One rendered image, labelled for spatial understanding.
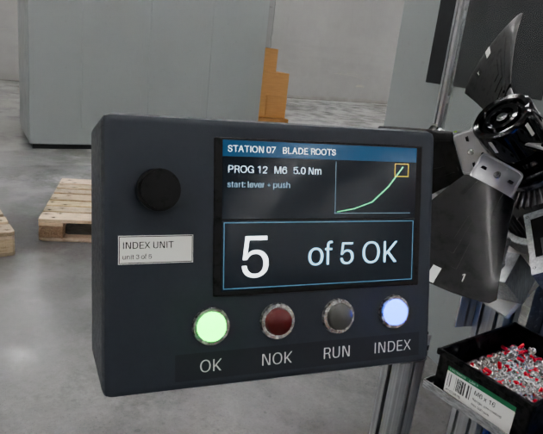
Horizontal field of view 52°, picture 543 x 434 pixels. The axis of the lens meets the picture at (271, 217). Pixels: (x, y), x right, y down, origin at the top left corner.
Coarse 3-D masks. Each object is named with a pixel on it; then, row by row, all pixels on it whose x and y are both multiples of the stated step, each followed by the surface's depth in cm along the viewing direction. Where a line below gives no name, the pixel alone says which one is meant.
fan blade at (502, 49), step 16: (512, 32) 125; (496, 48) 130; (512, 48) 122; (480, 64) 137; (496, 64) 127; (512, 64) 119; (480, 80) 135; (496, 80) 125; (480, 96) 134; (496, 96) 123
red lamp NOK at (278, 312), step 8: (272, 304) 41; (280, 304) 41; (264, 312) 41; (272, 312) 40; (280, 312) 40; (288, 312) 41; (264, 320) 40; (272, 320) 40; (280, 320) 40; (288, 320) 41; (264, 328) 40; (272, 328) 40; (280, 328) 40; (288, 328) 41; (272, 336) 41; (280, 336) 41
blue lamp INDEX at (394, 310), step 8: (392, 296) 44; (400, 296) 45; (384, 304) 44; (392, 304) 44; (400, 304) 44; (384, 312) 44; (392, 312) 44; (400, 312) 44; (408, 312) 45; (384, 320) 44; (392, 320) 44; (400, 320) 44
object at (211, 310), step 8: (200, 312) 39; (208, 312) 39; (216, 312) 39; (224, 312) 40; (200, 320) 39; (208, 320) 38; (216, 320) 39; (224, 320) 39; (192, 328) 39; (200, 328) 38; (208, 328) 38; (216, 328) 39; (224, 328) 39; (200, 336) 39; (208, 336) 38; (216, 336) 39; (224, 336) 39; (208, 344) 39
